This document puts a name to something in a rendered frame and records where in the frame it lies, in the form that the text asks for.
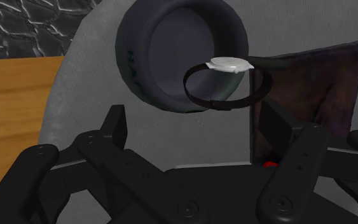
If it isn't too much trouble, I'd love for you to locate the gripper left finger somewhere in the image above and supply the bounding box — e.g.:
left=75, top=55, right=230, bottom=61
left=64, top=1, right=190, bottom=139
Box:
left=0, top=104, right=211, bottom=224

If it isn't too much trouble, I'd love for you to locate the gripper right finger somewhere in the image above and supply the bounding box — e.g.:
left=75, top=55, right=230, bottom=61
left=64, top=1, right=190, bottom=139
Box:
left=255, top=98, right=358, bottom=224

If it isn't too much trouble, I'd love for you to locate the dark purple box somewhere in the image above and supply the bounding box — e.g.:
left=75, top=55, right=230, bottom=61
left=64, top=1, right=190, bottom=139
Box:
left=247, top=40, right=358, bottom=166

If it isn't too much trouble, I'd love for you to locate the dark blue bowl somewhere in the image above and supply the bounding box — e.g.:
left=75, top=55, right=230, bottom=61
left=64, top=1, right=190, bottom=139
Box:
left=114, top=0, right=249, bottom=114

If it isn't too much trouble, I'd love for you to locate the white wristwatch with black strap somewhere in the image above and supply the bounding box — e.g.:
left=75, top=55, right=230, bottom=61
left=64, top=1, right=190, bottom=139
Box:
left=182, top=57, right=273, bottom=111

